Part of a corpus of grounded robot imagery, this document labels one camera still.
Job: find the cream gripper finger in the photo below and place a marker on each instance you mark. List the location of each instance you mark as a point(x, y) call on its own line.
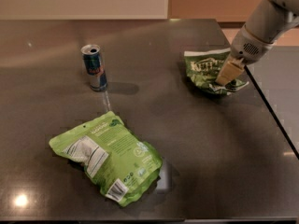
point(231, 69)

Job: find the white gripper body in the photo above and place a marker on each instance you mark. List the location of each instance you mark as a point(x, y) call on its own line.
point(245, 48)

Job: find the light green rice chip bag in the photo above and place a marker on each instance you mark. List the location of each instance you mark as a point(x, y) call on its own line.
point(116, 161)

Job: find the green jalapeno Kettle chip bag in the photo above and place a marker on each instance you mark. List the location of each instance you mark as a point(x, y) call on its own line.
point(202, 68)

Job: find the blue silver energy drink can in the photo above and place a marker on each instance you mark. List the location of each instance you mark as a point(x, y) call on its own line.
point(94, 65)

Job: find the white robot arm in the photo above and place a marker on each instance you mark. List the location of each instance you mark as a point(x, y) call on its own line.
point(267, 23)

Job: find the grey side table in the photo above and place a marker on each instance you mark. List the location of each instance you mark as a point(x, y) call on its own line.
point(276, 77)

